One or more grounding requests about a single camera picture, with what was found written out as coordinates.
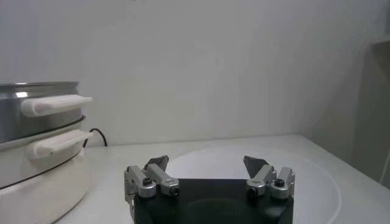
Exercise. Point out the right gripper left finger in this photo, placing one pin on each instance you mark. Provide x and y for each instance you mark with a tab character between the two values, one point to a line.
152	178

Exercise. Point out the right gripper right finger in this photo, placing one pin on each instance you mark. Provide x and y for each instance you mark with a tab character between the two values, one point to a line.
265	178

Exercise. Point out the large white plate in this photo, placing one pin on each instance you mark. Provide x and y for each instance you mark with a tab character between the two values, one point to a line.
304	207

